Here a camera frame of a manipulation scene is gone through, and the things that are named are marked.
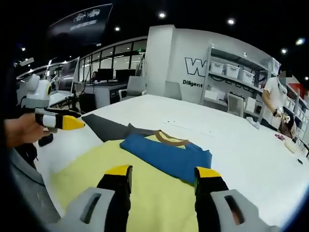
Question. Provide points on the grey office desk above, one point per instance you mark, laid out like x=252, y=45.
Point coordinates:
x=103, y=94

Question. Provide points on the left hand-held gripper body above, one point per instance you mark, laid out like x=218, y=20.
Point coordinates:
x=38, y=96

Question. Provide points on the person's left hand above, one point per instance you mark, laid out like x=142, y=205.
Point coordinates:
x=31, y=130

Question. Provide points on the black computer tower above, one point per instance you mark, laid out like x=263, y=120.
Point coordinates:
x=88, y=102

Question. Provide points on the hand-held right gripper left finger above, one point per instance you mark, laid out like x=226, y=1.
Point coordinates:
x=82, y=210

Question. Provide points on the grey office chair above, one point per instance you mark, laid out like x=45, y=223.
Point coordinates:
x=135, y=87

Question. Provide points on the large display screen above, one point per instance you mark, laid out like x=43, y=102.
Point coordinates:
x=67, y=77

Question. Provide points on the grey metal shelving rack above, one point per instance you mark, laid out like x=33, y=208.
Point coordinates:
x=241, y=72

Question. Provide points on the black computer monitor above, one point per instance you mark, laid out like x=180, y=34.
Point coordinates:
x=105, y=74
x=125, y=75

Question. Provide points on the yellow garment blue black sleeves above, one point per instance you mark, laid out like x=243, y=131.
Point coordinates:
x=159, y=205

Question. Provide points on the cream coloured object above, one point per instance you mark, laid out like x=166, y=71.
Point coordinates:
x=290, y=146

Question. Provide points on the white mesh chair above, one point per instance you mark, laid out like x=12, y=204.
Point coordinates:
x=235, y=104

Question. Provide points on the dark hanging banner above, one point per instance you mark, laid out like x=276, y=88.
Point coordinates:
x=82, y=24

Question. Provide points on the small pink object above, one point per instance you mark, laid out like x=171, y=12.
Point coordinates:
x=280, y=136

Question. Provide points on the group of ceiling spotlights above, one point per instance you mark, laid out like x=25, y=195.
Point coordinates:
x=231, y=21

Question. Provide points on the light grey panel chair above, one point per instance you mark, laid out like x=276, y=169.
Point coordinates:
x=173, y=90

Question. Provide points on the white cloth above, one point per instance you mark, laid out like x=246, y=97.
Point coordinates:
x=253, y=122

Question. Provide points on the row of white storage bins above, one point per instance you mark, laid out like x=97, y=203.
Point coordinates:
x=231, y=70

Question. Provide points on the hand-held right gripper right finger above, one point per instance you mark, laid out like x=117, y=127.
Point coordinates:
x=251, y=212

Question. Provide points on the small black object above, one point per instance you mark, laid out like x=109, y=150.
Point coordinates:
x=300, y=161

